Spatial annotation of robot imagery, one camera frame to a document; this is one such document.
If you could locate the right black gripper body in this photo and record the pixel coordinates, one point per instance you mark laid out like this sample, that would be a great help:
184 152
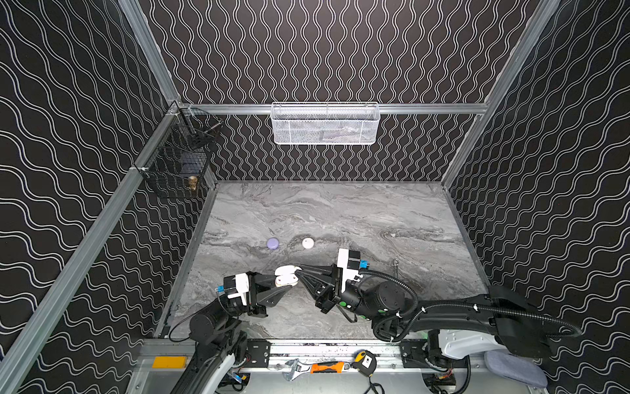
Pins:
328 286

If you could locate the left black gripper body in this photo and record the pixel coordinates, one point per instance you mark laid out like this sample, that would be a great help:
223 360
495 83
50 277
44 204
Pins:
254 290

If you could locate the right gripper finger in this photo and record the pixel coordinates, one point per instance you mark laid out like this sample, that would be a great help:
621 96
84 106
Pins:
314 271
314 286

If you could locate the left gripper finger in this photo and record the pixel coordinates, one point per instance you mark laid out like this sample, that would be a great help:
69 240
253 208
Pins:
265 279
273 296

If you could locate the cream earbud charging case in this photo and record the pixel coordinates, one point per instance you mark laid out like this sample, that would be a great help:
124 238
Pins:
286 276

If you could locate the purple earbud charging case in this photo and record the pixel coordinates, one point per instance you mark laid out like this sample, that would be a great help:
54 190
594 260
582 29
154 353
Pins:
273 244

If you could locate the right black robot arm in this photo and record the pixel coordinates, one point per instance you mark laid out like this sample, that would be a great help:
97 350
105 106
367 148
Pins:
395 310

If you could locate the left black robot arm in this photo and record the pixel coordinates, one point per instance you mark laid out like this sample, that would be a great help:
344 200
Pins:
216 329

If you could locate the yellow black tape measure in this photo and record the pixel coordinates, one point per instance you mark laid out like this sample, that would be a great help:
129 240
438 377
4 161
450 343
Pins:
365 362

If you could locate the brass fitting in basket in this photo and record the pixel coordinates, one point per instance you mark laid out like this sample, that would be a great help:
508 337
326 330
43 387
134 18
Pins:
193 183

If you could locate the yellow label sticker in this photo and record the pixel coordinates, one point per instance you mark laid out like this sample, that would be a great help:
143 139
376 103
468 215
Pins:
170 362

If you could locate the grey cloth pad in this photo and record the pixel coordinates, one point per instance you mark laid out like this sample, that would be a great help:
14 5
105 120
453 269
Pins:
514 368

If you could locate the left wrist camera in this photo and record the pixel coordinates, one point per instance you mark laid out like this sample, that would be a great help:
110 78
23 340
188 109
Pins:
236 287

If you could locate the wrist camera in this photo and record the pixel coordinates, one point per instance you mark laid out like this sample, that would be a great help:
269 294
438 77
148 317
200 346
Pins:
236 287
349 264

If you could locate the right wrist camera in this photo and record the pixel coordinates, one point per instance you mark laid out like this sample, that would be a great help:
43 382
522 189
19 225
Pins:
349 264

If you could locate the adjustable wrench orange handle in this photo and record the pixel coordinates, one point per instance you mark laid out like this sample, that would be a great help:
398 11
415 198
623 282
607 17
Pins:
298 368

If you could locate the black wire basket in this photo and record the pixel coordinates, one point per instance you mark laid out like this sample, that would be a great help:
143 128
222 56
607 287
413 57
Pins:
185 149

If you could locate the white wire mesh basket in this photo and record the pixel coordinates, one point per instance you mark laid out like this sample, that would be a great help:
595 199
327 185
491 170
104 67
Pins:
320 123

